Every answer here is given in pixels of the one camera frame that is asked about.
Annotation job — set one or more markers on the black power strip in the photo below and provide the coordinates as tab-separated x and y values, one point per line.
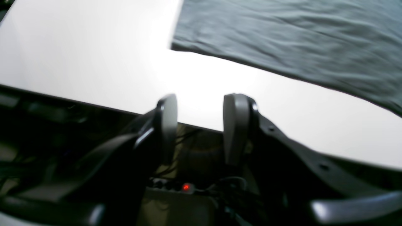
171	186

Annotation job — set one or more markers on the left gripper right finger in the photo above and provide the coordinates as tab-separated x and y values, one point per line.
299	186

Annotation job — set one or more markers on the grey T-shirt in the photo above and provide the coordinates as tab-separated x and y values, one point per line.
351	46

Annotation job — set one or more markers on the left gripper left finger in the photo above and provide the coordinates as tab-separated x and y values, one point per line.
106	186

